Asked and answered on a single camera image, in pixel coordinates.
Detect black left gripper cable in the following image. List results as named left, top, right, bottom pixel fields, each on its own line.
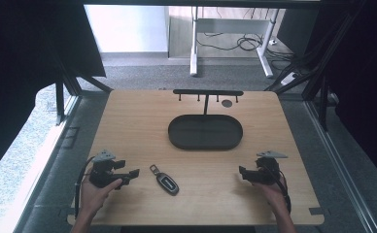
left=74, top=156, right=95, bottom=218

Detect white desk frame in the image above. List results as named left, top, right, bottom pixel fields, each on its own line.
left=189, top=5, right=281, bottom=79

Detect black curtain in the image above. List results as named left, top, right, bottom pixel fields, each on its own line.
left=0, top=0, right=107, bottom=184
left=304, top=0, right=377, bottom=191

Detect white power strip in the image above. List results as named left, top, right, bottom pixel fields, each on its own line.
left=279, top=71, right=299, bottom=87

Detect person's right hand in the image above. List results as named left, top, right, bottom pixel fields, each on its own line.
left=252, top=176, right=290, bottom=212

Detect black floor cables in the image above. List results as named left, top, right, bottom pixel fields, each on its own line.
left=196, top=31, right=296, bottom=63

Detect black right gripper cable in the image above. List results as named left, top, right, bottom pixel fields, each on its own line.
left=263, top=164, right=292, bottom=214

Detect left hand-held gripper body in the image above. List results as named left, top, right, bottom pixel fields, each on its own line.
left=88, top=149, right=126, bottom=189

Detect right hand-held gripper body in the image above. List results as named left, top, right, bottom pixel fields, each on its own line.
left=255, top=150, right=289, bottom=186

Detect black key rack with tray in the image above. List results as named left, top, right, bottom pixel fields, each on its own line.
left=167, top=88, right=245, bottom=151

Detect person's left hand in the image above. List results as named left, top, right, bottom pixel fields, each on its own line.
left=79, top=176, right=123, bottom=218

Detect black car key fob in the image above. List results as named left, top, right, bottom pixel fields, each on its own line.
left=149, top=164, right=181, bottom=197

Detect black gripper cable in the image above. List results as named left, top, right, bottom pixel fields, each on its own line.
left=74, top=156, right=95, bottom=218
left=263, top=164, right=292, bottom=214

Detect white wall panel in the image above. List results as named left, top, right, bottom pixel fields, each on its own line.
left=84, top=4, right=170, bottom=54

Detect black metal frame strut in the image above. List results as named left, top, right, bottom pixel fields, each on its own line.
left=53, top=75, right=115, bottom=126
left=263, top=6, right=369, bottom=132

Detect aluminium floor rail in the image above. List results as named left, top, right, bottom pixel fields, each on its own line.
left=302, top=99, right=374, bottom=233

